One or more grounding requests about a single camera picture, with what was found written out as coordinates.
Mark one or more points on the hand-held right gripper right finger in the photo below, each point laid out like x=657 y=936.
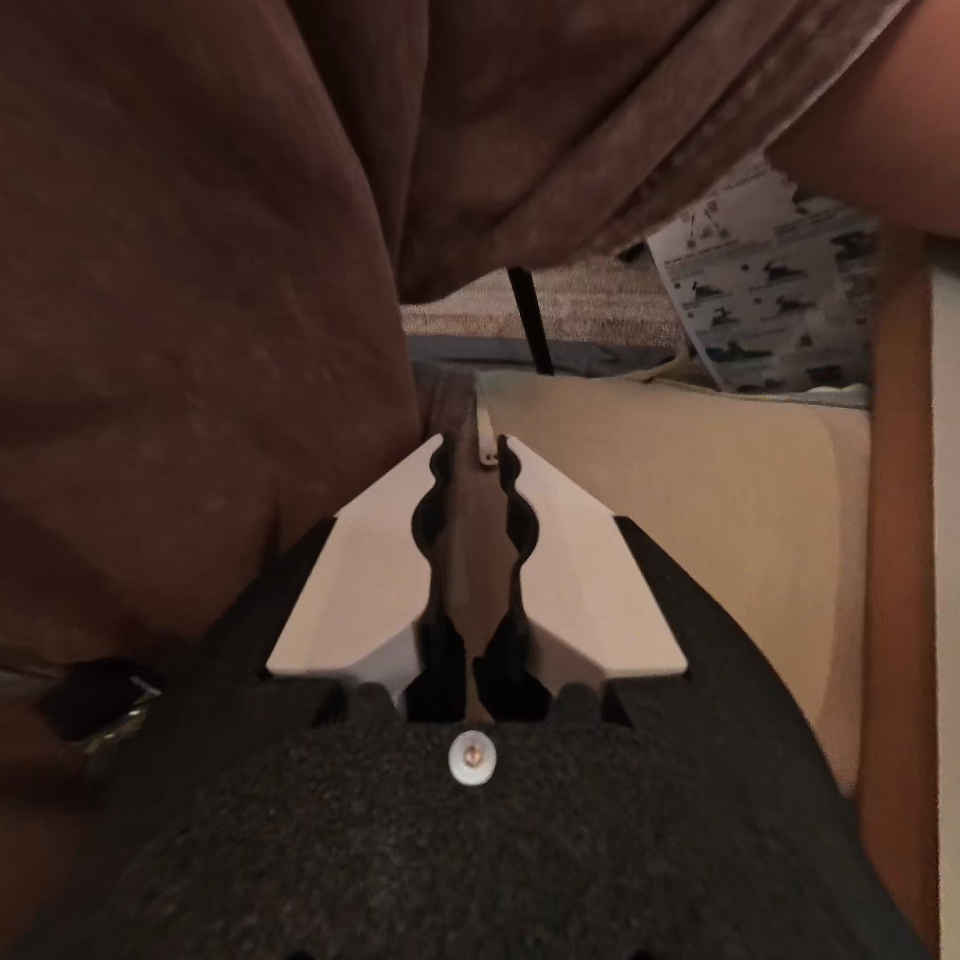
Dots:
x=592 y=592

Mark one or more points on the printed assembly instruction sheet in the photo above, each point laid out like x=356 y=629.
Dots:
x=772 y=300

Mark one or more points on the small pale wooden part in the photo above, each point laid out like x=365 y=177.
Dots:
x=487 y=442

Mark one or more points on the orange-brown wooden board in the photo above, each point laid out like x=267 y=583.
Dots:
x=896 y=525

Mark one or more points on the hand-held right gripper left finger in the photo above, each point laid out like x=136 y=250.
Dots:
x=352 y=592

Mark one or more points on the thin black rod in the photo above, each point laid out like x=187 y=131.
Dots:
x=531 y=322

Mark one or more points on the person's brown shirt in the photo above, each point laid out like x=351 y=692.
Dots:
x=187 y=300

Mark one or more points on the person's left forearm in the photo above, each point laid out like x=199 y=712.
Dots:
x=877 y=112

